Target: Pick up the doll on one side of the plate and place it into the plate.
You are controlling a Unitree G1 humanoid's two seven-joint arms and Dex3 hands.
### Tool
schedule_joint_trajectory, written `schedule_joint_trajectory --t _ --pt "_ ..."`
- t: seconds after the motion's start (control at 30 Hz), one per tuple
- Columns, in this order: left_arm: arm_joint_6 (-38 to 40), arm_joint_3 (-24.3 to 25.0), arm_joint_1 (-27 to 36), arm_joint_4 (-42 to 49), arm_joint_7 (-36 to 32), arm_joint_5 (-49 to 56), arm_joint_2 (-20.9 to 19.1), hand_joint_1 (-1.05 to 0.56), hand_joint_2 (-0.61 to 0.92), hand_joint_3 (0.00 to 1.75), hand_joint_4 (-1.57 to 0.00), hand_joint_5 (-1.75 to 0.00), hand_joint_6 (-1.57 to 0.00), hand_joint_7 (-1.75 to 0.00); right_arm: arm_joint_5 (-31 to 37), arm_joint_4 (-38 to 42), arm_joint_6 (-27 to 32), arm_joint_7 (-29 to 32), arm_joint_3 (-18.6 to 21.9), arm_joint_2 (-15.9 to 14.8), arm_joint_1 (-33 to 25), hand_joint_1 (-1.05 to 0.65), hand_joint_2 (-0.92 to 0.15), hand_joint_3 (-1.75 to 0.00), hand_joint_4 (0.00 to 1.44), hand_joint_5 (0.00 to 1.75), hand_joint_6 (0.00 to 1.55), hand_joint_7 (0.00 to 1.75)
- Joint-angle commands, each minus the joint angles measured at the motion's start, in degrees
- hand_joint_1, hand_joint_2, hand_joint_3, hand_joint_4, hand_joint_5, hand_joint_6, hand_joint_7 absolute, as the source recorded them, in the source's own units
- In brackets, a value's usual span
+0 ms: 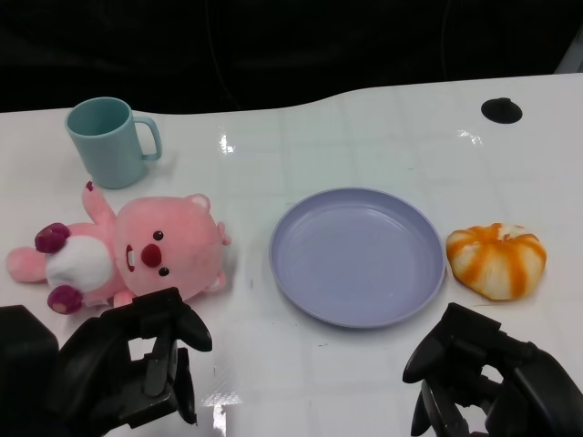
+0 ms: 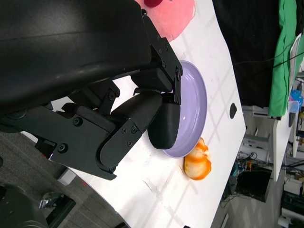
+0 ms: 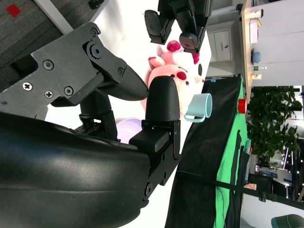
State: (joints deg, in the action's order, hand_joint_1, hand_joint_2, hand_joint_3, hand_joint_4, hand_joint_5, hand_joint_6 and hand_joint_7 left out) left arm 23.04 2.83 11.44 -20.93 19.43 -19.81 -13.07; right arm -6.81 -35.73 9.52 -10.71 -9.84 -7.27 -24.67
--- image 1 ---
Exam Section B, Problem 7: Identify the light blue plastic mug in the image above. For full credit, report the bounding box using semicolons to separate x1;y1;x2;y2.
65;96;163;190

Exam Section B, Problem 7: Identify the pink plush beaver doll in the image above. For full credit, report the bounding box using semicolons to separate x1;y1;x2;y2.
5;180;232;315

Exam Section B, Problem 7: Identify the lavender plastic plate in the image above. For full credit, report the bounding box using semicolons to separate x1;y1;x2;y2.
268;186;446;330

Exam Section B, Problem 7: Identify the orange white bun toy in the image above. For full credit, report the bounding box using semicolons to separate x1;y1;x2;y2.
445;222;547;301

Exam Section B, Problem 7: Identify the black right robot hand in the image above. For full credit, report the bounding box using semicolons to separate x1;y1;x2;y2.
402;302;583;437

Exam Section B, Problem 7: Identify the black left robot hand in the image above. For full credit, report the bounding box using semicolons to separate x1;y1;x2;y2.
56;286;214;437

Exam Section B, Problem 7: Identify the black round table grommet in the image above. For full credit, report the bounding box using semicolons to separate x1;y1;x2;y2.
480;97;524;124

